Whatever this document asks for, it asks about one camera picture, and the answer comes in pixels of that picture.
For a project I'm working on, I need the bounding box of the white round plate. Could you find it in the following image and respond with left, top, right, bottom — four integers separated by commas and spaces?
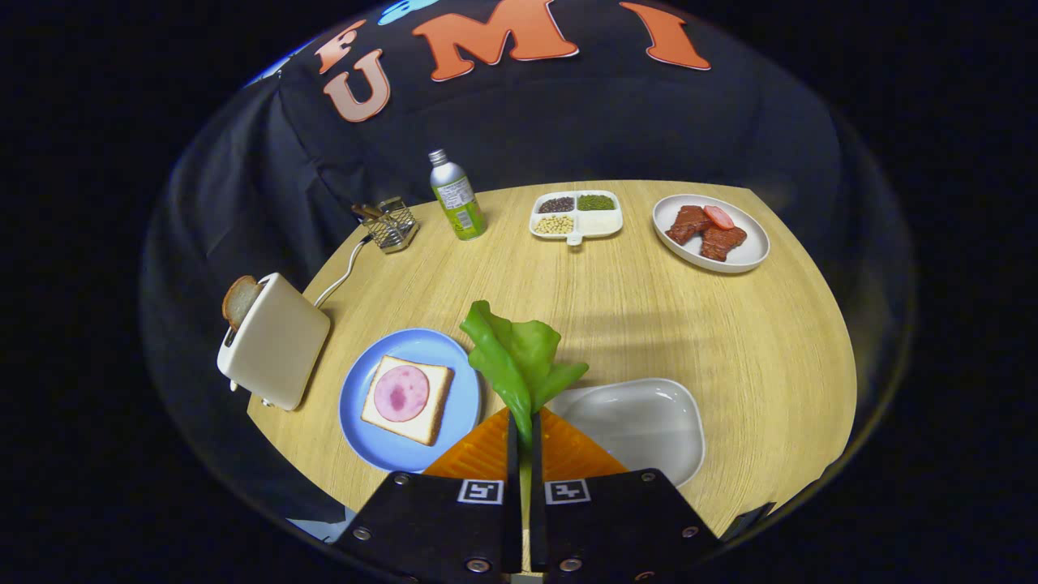
653, 194, 770, 273

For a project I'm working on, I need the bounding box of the brown meat piece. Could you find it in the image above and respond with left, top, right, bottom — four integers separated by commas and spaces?
666, 205, 713, 246
700, 225, 748, 262

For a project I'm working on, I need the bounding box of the white bread slice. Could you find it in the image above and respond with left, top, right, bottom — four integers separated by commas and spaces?
360, 355, 455, 447

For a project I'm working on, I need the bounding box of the white rounded rectangular tray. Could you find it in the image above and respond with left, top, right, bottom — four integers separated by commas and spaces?
545, 378, 706, 488

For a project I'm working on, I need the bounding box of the white toaster cable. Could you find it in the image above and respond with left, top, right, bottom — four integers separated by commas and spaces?
312, 235, 375, 309

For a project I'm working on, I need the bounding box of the white toaster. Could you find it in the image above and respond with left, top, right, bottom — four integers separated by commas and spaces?
217, 273, 332, 412

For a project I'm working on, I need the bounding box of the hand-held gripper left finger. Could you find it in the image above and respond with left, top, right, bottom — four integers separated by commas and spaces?
332, 407, 521, 583

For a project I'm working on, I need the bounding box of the black backdrop cloth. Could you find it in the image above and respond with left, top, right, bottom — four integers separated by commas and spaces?
139, 0, 913, 528

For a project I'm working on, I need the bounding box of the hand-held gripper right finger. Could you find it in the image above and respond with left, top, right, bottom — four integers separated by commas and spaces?
530, 407, 723, 583

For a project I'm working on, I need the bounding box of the silver green metal bottle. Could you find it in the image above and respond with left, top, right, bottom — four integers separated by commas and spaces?
428, 148, 488, 242

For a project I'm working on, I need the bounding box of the white divided dish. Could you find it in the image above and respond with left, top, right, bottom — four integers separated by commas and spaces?
530, 191, 624, 246

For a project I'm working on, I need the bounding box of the wire mesh basket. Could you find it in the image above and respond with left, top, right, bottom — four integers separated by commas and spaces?
353, 196, 420, 255

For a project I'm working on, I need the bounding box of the pink ham slice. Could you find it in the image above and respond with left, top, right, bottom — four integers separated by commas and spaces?
373, 364, 431, 423

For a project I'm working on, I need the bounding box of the blue round plate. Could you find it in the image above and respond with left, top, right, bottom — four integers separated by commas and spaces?
338, 328, 483, 474

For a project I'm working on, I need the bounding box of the brown toast slice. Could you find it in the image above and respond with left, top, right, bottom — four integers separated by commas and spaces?
221, 275, 260, 331

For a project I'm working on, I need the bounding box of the green lettuce leaf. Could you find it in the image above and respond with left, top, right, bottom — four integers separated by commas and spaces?
460, 300, 590, 573

